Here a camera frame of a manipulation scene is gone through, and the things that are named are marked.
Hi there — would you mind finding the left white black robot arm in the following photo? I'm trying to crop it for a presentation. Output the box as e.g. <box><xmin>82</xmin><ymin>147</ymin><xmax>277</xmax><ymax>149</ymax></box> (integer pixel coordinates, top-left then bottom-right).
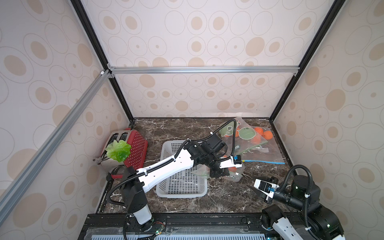
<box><xmin>106</xmin><ymin>134</ymin><xmax>236</xmax><ymax>225</ymax></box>

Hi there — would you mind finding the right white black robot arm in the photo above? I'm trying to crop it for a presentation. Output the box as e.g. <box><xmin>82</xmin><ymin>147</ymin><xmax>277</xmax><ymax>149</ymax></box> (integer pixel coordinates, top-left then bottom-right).
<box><xmin>249</xmin><ymin>165</ymin><xmax>345</xmax><ymax>240</ymax></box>

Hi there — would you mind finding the green-seal clear zip-top bag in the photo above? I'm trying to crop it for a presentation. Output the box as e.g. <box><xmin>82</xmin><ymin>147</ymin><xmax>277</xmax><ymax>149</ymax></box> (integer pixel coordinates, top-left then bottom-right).
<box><xmin>218</xmin><ymin>118</ymin><xmax>266</xmax><ymax>156</ymax></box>

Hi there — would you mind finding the blue-seal clear zip-top bag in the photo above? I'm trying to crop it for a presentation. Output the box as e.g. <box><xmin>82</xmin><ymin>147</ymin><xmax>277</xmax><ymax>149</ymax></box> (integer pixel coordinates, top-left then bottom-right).
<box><xmin>242</xmin><ymin>127</ymin><xmax>285</xmax><ymax>165</ymax></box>

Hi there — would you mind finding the white perforated plastic basket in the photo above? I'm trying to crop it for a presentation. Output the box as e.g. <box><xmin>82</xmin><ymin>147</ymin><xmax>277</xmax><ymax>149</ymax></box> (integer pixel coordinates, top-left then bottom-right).
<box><xmin>155</xmin><ymin>139</ymin><xmax>208</xmax><ymax>199</ymax></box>

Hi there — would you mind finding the green toy lettuce leaf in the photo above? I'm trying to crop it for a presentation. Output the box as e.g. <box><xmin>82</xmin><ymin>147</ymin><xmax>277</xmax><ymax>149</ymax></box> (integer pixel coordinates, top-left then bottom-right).
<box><xmin>106</xmin><ymin>140</ymin><xmax>132</xmax><ymax>163</ymax></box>

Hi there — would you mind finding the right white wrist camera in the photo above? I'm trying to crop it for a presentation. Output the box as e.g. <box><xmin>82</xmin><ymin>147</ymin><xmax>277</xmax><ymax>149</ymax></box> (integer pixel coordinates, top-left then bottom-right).
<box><xmin>253</xmin><ymin>177</ymin><xmax>280</xmax><ymax>200</ymax></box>

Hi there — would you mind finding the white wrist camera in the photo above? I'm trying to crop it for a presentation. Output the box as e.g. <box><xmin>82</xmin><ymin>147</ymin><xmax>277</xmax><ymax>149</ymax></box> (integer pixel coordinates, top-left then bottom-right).
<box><xmin>220</xmin><ymin>155</ymin><xmax>243</xmax><ymax>169</ymax></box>
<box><xmin>253</xmin><ymin>177</ymin><xmax>280</xmax><ymax>200</ymax></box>

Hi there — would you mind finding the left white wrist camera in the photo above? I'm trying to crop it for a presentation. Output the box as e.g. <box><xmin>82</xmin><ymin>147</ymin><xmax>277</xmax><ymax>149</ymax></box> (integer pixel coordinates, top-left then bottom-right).
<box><xmin>220</xmin><ymin>155</ymin><xmax>243</xmax><ymax>169</ymax></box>

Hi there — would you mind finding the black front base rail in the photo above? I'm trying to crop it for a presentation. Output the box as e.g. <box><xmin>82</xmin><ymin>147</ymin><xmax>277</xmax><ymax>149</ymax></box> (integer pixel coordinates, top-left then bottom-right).
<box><xmin>78</xmin><ymin>213</ymin><xmax>282</xmax><ymax>240</ymax></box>

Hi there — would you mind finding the silver aluminium back rail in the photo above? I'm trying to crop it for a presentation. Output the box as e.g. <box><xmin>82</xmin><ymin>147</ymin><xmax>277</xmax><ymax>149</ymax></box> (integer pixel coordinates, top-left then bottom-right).
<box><xmin>102</xmin><ymin>66</ymin><xmax>300</xmax><ymax>76</ymax></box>

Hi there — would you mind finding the silver aluminium rail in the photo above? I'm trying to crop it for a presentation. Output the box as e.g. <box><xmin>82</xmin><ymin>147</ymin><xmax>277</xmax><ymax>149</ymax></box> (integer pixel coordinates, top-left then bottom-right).
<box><xmin>102</xmin><ymin>66</ymin><xmax>300</xmax><ymax>76</ymax></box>
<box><xmin>1</xmin><ymin>70</ymin><xmax>111</xmax><ymax>225</ymax></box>

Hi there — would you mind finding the black right corner post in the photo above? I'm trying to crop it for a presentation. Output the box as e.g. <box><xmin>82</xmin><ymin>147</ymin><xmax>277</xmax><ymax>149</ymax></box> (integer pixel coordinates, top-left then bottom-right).
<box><xmin>269</xmin><ymin>0</ymin><xmax>347</xmax><ymax>124</ymax></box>

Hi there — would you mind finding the black corner post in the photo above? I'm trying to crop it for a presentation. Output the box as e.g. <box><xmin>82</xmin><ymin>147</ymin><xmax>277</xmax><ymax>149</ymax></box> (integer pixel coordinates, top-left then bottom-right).
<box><xmin>269</xmin><ymin>0</ymin><xmax>347</xmax><ymax>124</ymax></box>
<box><xmin>70</xmin><ymin>0</ymin><xmax>135</xmax><ymax>123</ymax></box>

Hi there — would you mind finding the black left corner post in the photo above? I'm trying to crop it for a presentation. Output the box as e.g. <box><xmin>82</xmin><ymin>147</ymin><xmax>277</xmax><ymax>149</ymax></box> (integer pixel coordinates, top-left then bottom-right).
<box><xmin>70</xmin><ymin>0</ymin><xmax>135</xmax><ymax>123</ymax></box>

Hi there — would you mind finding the silver aluminium left rail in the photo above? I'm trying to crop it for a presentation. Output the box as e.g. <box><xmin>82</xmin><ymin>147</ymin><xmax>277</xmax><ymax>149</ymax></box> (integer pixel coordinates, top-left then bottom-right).
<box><xmin>1</xmin><ymin>70</ymin><xmax>111</xmax><ymax>225</ymax></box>

